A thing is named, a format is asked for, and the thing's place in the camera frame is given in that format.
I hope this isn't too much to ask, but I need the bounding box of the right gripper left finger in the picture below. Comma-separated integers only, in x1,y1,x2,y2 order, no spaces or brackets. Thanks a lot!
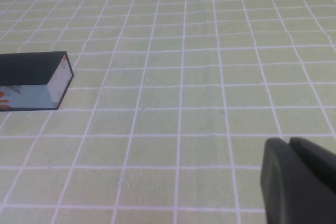
259,137,336,224

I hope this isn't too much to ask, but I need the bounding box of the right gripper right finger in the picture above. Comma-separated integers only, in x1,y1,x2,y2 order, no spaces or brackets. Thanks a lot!
288,136,336,204

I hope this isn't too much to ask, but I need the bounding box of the black printed glasses case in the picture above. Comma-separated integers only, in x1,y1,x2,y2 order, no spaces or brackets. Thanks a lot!
0,51,75,112

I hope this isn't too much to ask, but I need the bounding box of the green white-checked tablecloth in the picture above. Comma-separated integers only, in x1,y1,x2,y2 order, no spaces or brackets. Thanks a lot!
0,0,336,224

